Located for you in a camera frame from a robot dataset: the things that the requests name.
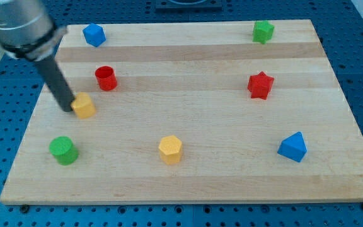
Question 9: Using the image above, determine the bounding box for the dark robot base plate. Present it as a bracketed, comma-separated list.
[154, 0, 223, 11]

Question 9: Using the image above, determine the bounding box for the red cylinder block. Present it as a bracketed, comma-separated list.
[95, 66, 117, 91]

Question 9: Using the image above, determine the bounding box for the blue triangle block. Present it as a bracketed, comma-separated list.
[277, 131, 308, 163]

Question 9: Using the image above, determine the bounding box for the yellow hexagon block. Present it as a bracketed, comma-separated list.
[158, 135, 183, 165]

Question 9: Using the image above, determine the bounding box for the wooden board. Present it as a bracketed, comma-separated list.
[0, 20, 363, 205]

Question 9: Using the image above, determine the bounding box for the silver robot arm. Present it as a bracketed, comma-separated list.
[0, 0, 74, 112]

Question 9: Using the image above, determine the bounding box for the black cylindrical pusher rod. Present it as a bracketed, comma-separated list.
[34, 55, 75, 112]

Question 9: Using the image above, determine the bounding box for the green cylinder block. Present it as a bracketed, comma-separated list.
[49, 136, 79, 165]

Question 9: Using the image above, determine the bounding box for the green star block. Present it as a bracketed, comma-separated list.
[253, 20, 275, 44]

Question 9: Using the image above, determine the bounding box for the blue cube block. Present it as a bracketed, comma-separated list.
[83, 23, 106, 47]

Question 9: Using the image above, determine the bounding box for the red star block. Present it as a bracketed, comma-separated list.
[247, 71, 274, 100]

